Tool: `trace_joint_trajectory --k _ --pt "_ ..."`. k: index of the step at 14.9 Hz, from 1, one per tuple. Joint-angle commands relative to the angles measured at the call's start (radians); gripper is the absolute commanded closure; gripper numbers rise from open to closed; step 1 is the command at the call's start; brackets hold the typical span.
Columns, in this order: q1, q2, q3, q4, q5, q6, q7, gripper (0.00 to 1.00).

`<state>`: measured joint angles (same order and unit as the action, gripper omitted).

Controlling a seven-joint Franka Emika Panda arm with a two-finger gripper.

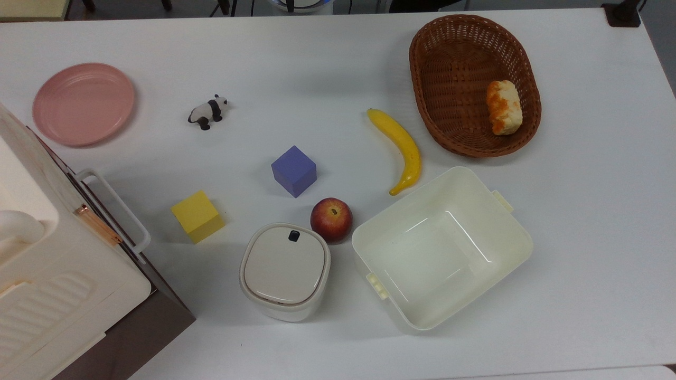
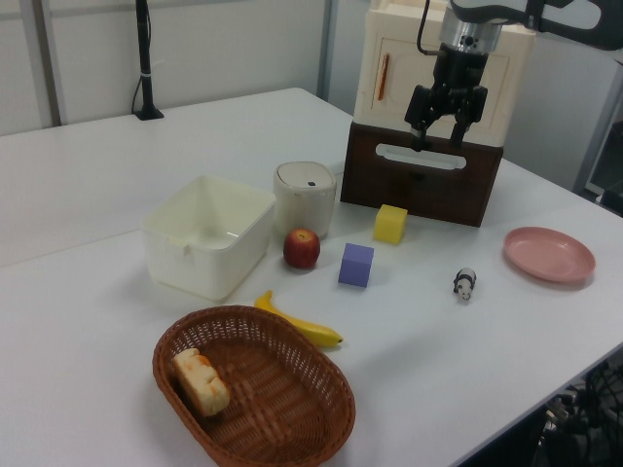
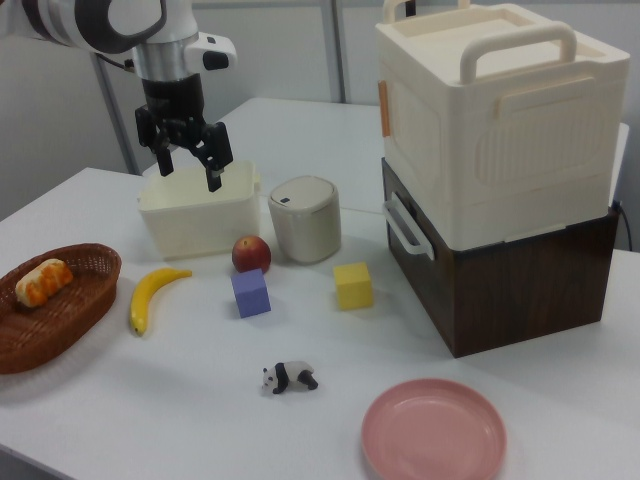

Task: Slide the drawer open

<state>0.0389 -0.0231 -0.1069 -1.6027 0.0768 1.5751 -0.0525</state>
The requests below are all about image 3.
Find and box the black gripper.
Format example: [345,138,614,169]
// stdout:
[134,74,235,194]

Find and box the white open plastic bin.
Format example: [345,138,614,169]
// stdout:
[137,159,262,260]

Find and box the dark wood drawer case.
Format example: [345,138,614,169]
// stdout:
[444,202,622,359]

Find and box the red apple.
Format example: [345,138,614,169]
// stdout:
[231,235,273,274]

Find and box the small cream lidded trash can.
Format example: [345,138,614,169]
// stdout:
[268,174,344,265]

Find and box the yellow banana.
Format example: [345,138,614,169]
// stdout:
[129,268,194,338]

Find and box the purple foam cube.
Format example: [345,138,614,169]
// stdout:
[230,268,273,320]

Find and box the toy bread piece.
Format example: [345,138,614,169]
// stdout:
[14,257,75,308]

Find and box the brown wicker basket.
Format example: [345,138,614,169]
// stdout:
[0,243,123,375]

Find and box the yellow foam cube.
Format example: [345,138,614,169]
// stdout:
[333,261,375,312]

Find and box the panda figurine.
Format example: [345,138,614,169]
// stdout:
[259,360,320,397]

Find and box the cream plastic storage box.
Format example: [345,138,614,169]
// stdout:
[374,0,630,247]

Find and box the pink plate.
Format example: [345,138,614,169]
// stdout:
[361,378,508,480]

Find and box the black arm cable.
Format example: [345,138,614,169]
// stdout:
[93,49,137,72]

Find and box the orange strip door handle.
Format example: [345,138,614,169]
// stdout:
[378,79,392,139]

